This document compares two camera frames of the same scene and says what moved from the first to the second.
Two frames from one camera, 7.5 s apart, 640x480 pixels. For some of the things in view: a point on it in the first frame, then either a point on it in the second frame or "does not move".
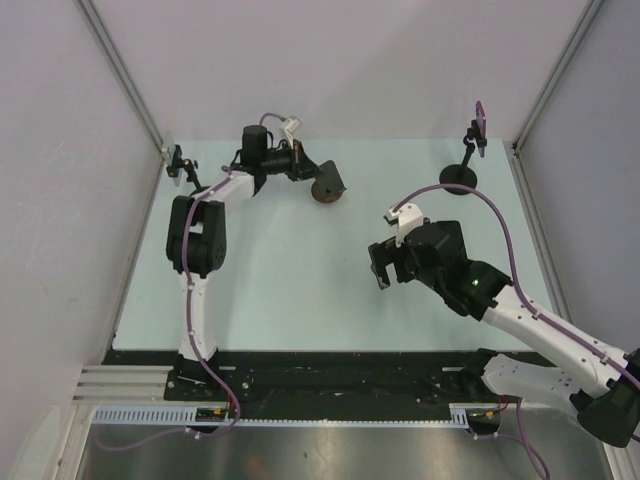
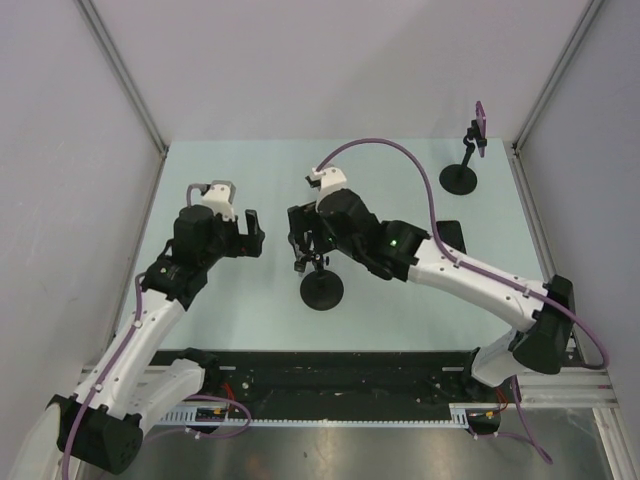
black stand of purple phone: x=463 y=174 does not move
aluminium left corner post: x=102 y=32 does not move
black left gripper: x=305 y=166 to x=242 y=240
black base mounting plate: x=321 y=384 does not move
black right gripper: x=401 y=261 to x=305 y=225
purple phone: x=481 y=121 does not move
